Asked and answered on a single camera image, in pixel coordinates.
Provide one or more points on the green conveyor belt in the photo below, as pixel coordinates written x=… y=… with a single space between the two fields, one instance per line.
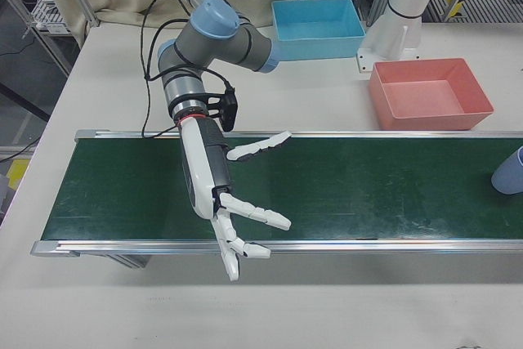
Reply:
x=367 y=185

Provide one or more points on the light blue plastic cup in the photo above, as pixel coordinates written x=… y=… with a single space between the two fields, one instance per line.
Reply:
x=508 y=177

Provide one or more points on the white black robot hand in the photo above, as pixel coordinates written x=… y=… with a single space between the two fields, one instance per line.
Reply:
x=200 y=169

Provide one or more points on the pink plastic box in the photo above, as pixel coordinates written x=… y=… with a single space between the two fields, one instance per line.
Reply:
x=429 y=95

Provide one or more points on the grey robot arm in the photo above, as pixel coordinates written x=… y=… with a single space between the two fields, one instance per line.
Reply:
x=220 y=42

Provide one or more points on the blue plastic box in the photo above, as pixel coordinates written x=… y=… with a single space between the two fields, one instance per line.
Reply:
x=318 y=44

